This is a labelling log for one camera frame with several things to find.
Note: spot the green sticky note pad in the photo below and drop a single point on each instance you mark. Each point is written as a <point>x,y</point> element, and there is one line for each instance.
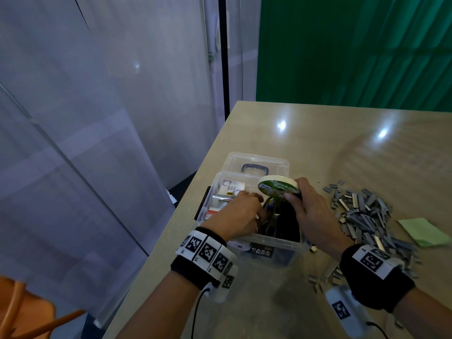
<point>424,231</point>

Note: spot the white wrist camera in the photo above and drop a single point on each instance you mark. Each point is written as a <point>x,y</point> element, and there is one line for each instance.
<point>346,312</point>
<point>224,284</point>

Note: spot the transparent storage box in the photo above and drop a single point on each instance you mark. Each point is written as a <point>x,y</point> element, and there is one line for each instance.
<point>279,250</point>

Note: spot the orange chair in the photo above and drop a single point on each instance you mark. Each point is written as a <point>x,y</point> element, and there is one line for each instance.
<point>28,314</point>

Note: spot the person's left hand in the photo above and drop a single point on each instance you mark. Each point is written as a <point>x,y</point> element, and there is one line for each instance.
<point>236,216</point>

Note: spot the transparent box lid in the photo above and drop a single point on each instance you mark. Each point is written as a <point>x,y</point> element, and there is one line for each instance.
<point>236,162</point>

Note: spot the pile of metal staple strips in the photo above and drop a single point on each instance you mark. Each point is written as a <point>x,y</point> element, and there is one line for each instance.
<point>367,215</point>

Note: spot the small white staple box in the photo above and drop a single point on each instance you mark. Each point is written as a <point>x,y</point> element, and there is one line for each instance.
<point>229,187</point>

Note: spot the black window post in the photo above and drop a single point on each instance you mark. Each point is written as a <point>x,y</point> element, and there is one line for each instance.
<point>224,53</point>

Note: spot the person's right hand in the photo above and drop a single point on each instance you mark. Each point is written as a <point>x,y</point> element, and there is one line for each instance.
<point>314,219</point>

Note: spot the black marker wristband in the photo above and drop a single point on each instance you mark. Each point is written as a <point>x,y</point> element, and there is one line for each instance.
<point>378,279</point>
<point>205,257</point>

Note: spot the person's right forearm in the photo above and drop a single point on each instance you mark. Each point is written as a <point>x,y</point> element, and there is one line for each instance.
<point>431,317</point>

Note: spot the green curtain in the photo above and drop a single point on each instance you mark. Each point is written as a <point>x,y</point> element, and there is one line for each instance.
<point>353,49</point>

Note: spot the person's left forearm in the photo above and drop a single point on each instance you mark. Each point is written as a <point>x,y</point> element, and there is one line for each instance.
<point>159,310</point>

